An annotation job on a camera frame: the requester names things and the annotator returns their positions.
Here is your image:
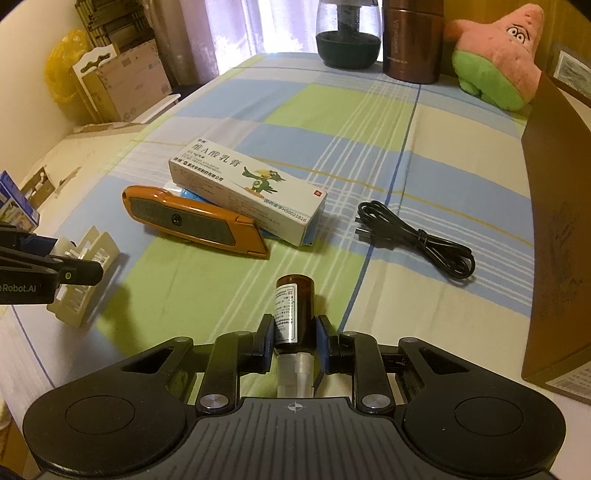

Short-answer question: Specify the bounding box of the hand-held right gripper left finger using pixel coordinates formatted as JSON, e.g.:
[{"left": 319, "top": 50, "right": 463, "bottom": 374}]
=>
[{"left": 121, "top": 314, "right": 276, "bottom": 415}]

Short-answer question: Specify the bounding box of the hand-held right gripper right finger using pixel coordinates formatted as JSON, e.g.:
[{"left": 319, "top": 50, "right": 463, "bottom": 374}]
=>
[{"left": 317, "top": 315, "right": 472, "bottom": 415}]

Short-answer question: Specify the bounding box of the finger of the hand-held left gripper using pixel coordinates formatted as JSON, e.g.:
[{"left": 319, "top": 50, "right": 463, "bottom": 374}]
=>
[
  {"left": 0, "top": 222, "right": 61, "bottom": 254},
  {"left": 0, "top": 249, "right": 105, "bottom": 286}
]

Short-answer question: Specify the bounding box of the beige plastic holder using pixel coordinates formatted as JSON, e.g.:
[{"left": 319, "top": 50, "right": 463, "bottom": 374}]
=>
[{"left": 46, "top": 225, "right": 121, "bottom": 328}]

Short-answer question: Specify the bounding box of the brown spray bottle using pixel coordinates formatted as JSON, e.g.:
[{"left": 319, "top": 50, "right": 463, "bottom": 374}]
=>
[{"left": 272, "top": 274, "right": 319, "bottom": 398}]

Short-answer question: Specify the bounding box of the white medicine box green bird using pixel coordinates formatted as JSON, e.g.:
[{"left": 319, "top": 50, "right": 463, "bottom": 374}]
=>
[{"left": 167, "top": 137, "right": 328, "bottom": 247}]

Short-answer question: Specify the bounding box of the brown cardboard box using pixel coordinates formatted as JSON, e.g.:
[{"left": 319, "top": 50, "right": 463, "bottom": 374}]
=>
[{"left": 521, "top": 71, "right": 591, "bottom": 407}]

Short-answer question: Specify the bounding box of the blue and white box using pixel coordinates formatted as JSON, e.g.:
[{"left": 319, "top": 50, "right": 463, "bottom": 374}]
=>
[{"left": 0, "top": 171, "right": 40, "bottom": 232}]

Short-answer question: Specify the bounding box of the beige printed cushion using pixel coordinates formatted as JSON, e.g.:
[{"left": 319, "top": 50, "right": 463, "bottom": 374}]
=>
[{"left": 0, "top": 122, "right": 155, "bottom": 222}]

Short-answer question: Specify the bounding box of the orange utility knife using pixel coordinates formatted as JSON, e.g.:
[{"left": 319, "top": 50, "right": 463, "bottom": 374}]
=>
[{"left": 121, "top": 185, "right": 270, "bottom": 260}]

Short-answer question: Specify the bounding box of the white card packaging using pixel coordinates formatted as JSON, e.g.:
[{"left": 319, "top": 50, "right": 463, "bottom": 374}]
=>
[{"left": 71, "top": 45, "right": 123, "bottom": 125}]

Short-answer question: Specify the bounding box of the yellow plastic bag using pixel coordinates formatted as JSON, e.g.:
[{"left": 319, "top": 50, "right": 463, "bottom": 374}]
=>
[{"left": 44, "top": 28, "right": 88, "bottom": 125}]

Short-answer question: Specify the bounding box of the plain cardboard box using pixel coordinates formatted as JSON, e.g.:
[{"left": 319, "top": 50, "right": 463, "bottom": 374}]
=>
[{"left": 99, "top": 38, "right": 174, "bottom": 121}]

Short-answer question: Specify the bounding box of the plaid tablecloth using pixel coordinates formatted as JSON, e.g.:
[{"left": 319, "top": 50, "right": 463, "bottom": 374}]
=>
[{"left": 0, "top": 51, "right": 555, "bottom": 416}]

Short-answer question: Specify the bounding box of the stack of olive boxes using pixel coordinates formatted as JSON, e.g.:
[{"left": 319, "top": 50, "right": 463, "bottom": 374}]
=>
[{"left": 74, "top": 0, "right": 160, "bottom": 51}]

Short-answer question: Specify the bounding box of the glass grinder with dark base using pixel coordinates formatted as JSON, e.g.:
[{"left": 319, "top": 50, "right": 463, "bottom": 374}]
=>
[{"left": 315, "top": 0, "right": 385, "bottom": 70}]

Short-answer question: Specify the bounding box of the brown metal canister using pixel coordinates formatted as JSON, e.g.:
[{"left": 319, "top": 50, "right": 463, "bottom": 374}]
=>
[{"left": 381, "top": 0, "right": 446, "bottom": 85}]

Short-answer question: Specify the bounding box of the pink starfish plush toy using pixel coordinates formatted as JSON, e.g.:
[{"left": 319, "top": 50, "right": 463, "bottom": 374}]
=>
[{"left": 445, "top": 4, "right": 546, "bottom": 113}]

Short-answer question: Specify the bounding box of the sheer patterned curtain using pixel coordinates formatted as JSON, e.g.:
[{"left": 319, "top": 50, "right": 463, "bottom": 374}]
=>
[{"left": 154, "top": 0, "right": 324, "bottom": 88}]

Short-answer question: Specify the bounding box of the black usb cable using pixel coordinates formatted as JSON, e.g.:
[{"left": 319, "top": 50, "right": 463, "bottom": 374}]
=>
[{"left": 353, "top": 200, "right": 476, "bottom": 279}]

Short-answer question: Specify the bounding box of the grey picture frame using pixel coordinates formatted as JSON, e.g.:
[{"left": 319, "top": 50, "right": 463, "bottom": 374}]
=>
[{"left": 549, "top": 41, "right": 591, "bottom": 93}]

